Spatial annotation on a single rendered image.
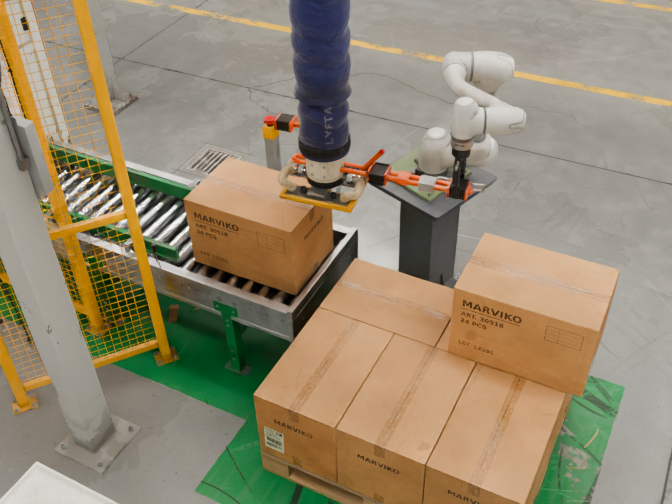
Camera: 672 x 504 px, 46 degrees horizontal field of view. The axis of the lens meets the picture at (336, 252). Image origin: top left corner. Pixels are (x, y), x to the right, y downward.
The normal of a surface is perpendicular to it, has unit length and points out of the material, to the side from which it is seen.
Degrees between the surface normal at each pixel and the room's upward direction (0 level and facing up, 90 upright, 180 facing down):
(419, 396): 0
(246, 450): 0
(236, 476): 0
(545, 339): 90
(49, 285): 90
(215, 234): 90
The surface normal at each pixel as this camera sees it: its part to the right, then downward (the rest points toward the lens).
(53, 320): 0.88, 0.27
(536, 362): -0.45, 0.59
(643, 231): -0.03, -0.76
